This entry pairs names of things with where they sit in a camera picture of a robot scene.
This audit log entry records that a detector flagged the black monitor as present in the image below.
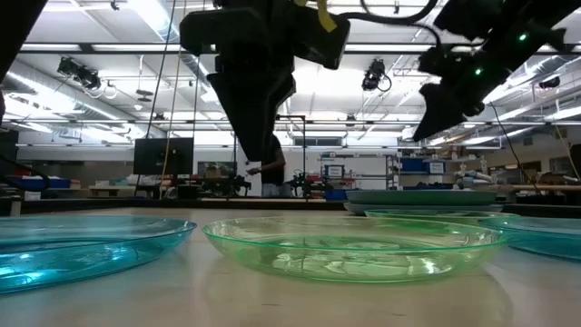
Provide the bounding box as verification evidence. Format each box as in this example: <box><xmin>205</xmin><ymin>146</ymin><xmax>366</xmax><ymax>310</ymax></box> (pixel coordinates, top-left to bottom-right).
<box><xmin>133</xmin><ymin>137</ymin><xmax>195</xmax><ymax>177</ymax></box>

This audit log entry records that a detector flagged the yellow hanging cable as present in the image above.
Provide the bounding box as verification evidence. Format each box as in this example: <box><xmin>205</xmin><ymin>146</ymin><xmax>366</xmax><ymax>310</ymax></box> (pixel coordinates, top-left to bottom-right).
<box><xmin>158</xmin><ymin>0</ymin><xmax>188</xmax><ymax>199</ymax></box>

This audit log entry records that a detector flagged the blue shelf bin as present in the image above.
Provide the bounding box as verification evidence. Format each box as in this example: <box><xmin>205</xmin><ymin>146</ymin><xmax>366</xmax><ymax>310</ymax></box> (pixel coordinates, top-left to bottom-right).
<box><xmin>401</xmin><ymin>157</ymin><xmax>430</xmax><ymax>173</ymax></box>

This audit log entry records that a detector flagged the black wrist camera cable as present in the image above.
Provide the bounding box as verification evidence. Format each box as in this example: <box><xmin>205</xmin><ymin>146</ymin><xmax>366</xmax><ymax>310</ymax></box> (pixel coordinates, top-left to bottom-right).
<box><xmin>338</xmin><ymin>0</ymin><xmax>444</xmax><ymax>49</ymax></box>

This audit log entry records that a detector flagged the transparent green plastic plate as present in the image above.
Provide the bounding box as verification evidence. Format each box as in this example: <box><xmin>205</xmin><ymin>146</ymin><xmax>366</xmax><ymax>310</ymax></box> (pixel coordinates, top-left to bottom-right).
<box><xmin>202</xmin><ymin>216</ymin><xmax>508</xmax><ymax>285</ymax></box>
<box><xmin>364</xmin><ymin>208</ymin><xmax>521</xmax><ymax>228</ymax></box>

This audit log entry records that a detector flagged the black sagging cable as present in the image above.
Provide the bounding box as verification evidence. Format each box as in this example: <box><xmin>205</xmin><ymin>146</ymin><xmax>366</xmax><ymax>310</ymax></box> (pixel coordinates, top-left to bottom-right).
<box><xmin>488</xmin><ymin>102</ymin><xmax>541</xmax><ymax>194</ymax></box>

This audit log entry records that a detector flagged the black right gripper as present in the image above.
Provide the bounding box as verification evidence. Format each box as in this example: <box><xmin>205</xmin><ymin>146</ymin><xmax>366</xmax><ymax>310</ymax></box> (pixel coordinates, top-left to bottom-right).
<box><xmin>411</xmin><ymin>45</ymin><xmax>514</xmax><ymax>143</ymax></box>

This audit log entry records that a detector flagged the opaque green plastic plate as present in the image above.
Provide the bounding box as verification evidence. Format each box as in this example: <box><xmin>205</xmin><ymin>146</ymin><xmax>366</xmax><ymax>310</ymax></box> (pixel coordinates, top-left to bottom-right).
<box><xmin>344</xmin><ymin>189</ymin><xmax>499</xmax><ymax>206</ymax></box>

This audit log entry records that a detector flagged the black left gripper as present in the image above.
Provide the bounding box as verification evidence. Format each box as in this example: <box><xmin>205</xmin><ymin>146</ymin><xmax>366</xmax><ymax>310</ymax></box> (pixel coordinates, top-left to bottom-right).
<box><xmin>179</xmin><ymin>0</ymin><xmax>299</xmax><ymax>164</ymax></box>

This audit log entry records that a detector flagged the wooden bench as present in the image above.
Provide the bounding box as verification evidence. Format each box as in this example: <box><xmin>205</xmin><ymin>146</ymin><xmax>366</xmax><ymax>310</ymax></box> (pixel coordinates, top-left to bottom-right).
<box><xmin>88</xmin><ymin>184</ymin><xmax>137</xmax><ymax>198</ymax></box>

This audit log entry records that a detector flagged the thin black hanging cable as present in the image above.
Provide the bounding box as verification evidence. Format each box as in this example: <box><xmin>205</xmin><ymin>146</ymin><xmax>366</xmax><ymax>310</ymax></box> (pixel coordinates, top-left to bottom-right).
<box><xmin>144</xmin><ymin>0</ymin><xmax>178</xmax><ymax>140</ymax></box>
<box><xmin>192</xmin><ymin>54</ymin><xmax>202</xmax><ymax>139</ymax></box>

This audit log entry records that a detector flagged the black overhead light beam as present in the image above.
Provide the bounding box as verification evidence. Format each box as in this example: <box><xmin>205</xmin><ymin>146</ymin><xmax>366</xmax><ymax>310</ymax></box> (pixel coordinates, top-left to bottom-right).
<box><xmin>17</xmin><ymin>43</ymin><xmax>581</xmax><ymax>56</ymax></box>

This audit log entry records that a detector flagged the black ceiling camera with cable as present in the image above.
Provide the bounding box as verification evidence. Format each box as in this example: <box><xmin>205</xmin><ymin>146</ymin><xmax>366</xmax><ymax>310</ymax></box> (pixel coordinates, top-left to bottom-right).
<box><xmin>360</xmin><ymin>57</ymin><xmax>393</xmax><ymax>93</ymax></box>

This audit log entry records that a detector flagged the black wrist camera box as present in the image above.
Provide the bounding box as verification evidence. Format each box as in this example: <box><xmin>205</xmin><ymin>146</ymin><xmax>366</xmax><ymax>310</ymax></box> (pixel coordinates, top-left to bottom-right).
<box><xmin>294</xmin><ymin>5</ymin><xmax>351</xmax><ymax>71</ymax></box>

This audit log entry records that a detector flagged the framed blue-white sign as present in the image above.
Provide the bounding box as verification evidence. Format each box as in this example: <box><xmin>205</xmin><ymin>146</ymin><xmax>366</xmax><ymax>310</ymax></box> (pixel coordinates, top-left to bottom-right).
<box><xmin>323</xmin><ymin>163</ymin><xmax>346</xmax><ymax>180</ymax></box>

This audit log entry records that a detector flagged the transparent blue plastic plate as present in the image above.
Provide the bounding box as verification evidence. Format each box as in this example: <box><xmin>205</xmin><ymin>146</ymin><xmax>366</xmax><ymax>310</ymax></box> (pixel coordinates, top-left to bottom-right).
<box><xmin>476</xmin><ymin>214</ymin><xmax>581</xmax><ymax>263</ymax></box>
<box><xmin>0</xmin><ymin>214</ymin><xmax>197</xmax><ymax>295</ymax></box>

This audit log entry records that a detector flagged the yellow tape strip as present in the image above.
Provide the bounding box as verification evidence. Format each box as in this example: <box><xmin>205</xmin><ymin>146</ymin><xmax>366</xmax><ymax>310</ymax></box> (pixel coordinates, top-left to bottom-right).
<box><xmin>315</xmin><ymin>0</ymin><xmax>338</xmax><ymax>34</ymax></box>

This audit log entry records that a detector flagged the blue storage bin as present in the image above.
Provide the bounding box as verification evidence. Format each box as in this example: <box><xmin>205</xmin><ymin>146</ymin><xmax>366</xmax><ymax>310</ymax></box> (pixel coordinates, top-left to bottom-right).
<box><xmin>8</xmin><ymin>176</ymin><xmax>73</xmax><ymax>191</ymax></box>

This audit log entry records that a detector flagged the grey-blue plastic plate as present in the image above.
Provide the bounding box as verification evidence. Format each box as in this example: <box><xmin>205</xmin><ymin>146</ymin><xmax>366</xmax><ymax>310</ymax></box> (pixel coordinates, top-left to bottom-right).
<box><xmin>343</xmin><ymin>202</ymin><xmax>504</xmax><ymax>216</ymax></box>

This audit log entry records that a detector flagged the person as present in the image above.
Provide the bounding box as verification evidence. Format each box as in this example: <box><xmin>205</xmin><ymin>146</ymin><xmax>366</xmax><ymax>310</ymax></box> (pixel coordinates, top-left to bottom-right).
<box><xmin>246</xmin><ymin>134</ymin><xmax>288</xmax><ymax>199</ymax></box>

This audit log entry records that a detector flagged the long black ceiling camera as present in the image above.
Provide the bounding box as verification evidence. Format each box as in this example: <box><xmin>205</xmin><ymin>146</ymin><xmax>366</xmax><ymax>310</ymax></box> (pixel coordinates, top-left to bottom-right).
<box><xmin>56</xmin><ymin>56</ymin><xmax>103</xmax><ymax>91</ymax></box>

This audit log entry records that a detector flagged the long wooden plank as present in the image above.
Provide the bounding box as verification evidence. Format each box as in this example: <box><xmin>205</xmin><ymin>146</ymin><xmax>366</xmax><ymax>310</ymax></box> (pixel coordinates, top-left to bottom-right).
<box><xmin>474</xmin><ymin>183</ymin><xmax>581</xmax><ymax>192</ymax></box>

